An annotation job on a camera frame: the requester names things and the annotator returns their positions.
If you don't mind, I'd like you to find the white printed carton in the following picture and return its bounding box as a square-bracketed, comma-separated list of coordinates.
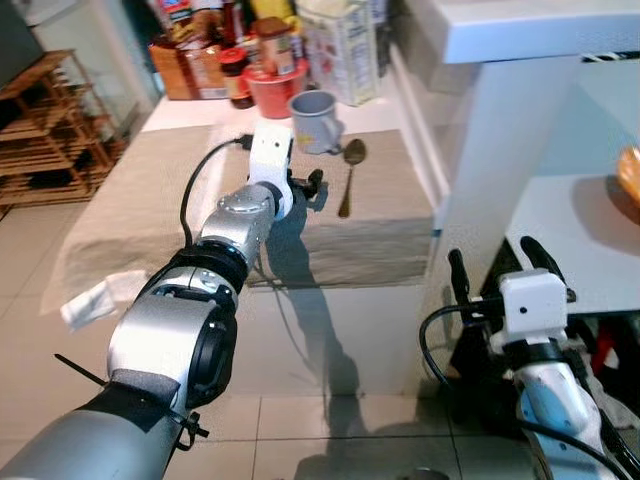
[297, 0, 381, 108]

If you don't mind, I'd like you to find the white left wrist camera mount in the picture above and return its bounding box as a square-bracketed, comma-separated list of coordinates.
[247, 122, 297, 221]

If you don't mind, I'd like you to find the white crumpled cloth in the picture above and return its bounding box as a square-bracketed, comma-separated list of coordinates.
[570, 360, 613, 403]

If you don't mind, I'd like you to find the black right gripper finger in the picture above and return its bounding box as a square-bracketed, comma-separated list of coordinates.
[520, 236, 576, 301]
[448, 248, 473, 306]

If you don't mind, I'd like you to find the red item in bag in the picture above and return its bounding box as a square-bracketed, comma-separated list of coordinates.
[592, 330, 616, 376]

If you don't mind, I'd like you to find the grey cup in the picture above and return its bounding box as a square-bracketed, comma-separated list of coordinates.
[288, 90, 347, 156]

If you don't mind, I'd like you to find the dark jar with red lid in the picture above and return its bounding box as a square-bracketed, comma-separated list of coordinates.
[218, 47, 256, 109]

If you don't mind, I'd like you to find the glossy orange bowl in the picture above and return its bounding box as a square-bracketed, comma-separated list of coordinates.
[615, 145, 640, 208]

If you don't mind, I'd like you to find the dark sauce bottle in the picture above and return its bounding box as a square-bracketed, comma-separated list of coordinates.
[222, 0, 248, 49]

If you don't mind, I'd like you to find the wooden slatted rack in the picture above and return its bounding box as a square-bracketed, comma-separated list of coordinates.
[0, 50, 126, 211]

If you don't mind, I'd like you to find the colourful snack packet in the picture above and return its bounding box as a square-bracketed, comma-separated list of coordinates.
[155, 0, 226, 46]

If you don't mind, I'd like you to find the bronze metal spoon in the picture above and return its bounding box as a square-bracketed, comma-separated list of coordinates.
[337, 138, 369, 219]

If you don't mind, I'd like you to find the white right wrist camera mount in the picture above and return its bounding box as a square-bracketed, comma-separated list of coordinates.
[497, 268, 571, 347]

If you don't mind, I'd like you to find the white table support panel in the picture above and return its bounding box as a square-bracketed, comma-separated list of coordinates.
[425, 55, 586, 301]

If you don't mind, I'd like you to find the white crumpled paper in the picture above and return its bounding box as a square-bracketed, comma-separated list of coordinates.
[60, 270, 148, 331]

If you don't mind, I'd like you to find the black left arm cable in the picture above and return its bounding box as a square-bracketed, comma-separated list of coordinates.
[179, 135, 256, 251]

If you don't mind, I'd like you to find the beige tablecloth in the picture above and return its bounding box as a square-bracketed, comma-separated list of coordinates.
[40, 125, 437, 313]

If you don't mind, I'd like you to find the brown jar with label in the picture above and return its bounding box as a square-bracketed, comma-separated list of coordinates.
[250, 17, 301, 79]

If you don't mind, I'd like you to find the brown cardboard box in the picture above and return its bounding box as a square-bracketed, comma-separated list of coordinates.
[150, 35, 231, 101]

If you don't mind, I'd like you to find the red plastic pot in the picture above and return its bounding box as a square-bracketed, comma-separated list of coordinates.
[245, 60, 311, 121]

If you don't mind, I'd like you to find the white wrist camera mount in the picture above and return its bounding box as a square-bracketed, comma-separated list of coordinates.
[497, 268, 571, 347]
[247, 122, 297, 221]

